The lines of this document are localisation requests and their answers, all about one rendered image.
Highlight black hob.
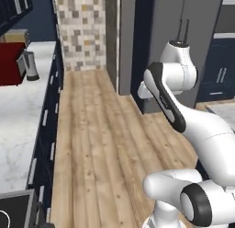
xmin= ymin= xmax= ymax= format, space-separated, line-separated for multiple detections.
xmin=0 ymin=188 xmax=40 ymax=228

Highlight dark blue wall cupboards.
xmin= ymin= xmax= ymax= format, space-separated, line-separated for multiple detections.
xmin=0 ymin=0 xmax=34 ymax=35

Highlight silver metal jug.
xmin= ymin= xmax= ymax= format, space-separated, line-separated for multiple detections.
xmin=24 ymin=51 xmax=40 ymax=82

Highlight red coffee machine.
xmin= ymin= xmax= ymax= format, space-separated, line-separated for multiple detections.
xmin=0 ymin=42 xmax=28 ymax=87

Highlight tan wooden box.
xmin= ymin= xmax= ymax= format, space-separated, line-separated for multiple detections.
xmin=3 ymin=28 xmax=30 ymax=45

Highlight grey fridge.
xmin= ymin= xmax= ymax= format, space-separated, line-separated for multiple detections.
xmin=118 ymin=0 xmax=223 ymax=115

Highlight dark blue tall cupboard unit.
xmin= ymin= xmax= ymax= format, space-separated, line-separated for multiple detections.
xmin=196 ymin=0 xmax=235 ymax=104

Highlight dark blue base cupboards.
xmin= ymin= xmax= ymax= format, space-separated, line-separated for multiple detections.
xmin=27 ymin=38 xmax=65 ymax=228

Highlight dark fridge handle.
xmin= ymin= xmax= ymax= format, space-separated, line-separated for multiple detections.
xmin=185 ymin=18 xmax=190 ymax=42
xmin=178 ymin=18 xmax=184 ymax=42

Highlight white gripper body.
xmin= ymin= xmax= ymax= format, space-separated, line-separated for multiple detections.
xmin=137 ymin=81 xmax=153 ymax=100

